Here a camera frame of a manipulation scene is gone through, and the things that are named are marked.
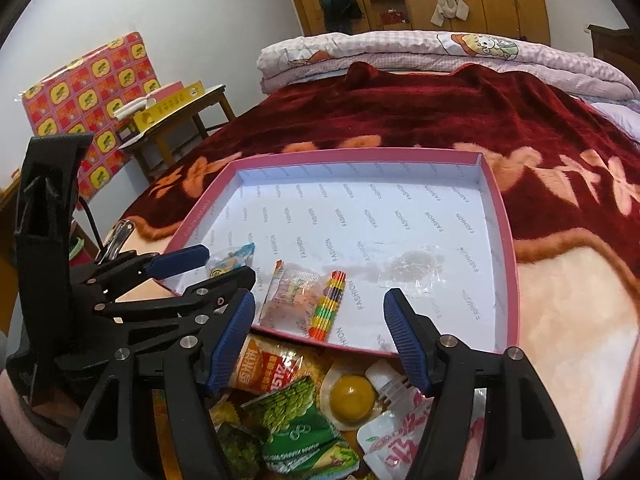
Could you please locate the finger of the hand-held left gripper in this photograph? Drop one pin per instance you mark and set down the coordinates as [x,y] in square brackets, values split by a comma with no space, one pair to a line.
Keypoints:
[182,260]
[220,292]

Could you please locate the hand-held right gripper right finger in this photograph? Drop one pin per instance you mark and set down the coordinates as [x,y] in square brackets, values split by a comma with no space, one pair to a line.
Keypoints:
[405,340]

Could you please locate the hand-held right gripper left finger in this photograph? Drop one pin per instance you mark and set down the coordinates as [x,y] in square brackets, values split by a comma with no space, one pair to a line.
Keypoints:
[232,340]

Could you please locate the clear colourful candy packet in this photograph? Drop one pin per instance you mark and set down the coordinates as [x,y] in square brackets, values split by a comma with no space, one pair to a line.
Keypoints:
[235,257]

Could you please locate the orange cracker packet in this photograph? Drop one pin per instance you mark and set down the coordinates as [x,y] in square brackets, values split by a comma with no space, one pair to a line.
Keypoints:
[265,365]

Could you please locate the yellow jelly cup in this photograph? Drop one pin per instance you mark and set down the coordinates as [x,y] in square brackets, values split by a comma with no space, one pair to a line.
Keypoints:
[350,392]

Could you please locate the green pea snack packet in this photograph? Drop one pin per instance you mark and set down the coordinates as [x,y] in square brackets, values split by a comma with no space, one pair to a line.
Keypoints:
[295,410]

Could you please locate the white red drink pouch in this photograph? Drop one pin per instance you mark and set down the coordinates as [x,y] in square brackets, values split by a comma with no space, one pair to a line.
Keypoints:
[395,440]

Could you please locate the pink cardboard tray box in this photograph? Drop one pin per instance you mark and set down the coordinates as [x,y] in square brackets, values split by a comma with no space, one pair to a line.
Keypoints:
[380,220]

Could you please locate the person's left forearm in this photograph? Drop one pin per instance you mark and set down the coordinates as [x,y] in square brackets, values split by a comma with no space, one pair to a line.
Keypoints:
[20,435]

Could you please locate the metal spring clip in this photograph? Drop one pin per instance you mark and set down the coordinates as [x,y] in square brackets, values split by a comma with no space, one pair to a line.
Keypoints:
[117,237]

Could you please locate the clear orange-edged candy packet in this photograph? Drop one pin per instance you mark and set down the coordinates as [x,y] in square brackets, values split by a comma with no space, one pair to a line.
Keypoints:
[290,295]

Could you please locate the clear plastic wrapper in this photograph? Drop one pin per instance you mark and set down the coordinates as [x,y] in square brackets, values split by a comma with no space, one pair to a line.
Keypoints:
[412,262]

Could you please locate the rainbow striped candy stick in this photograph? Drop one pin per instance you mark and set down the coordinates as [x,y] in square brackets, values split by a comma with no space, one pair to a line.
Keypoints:
[327,305]

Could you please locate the yellow flat box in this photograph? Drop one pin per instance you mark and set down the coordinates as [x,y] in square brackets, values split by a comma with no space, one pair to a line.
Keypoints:
[170,109]

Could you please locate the wooden side table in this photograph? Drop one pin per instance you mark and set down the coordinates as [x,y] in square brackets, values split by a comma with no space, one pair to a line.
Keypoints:
[210,105]

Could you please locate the red yellow patterned panel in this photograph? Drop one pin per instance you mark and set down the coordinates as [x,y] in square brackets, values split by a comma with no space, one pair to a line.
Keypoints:
[90,85]

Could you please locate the dark red floral blanket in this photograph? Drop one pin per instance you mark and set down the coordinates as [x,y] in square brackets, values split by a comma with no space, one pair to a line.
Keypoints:
[350,115]

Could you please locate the folded pink checked quilt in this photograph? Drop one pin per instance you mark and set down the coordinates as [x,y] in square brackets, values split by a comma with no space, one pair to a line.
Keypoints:
[400,50]

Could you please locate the dark hanging jacket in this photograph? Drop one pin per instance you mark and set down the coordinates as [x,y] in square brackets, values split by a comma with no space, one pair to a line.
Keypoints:
[334,0]

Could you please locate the red box on shelf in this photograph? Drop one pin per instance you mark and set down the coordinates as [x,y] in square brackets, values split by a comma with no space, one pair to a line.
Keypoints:
[392,16]

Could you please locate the white hanging towel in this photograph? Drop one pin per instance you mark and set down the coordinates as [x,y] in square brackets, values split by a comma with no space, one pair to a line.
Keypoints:
[450,5]

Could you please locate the dark wooden headboard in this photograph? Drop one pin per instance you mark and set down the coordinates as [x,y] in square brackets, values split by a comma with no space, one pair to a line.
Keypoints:
[615,45]

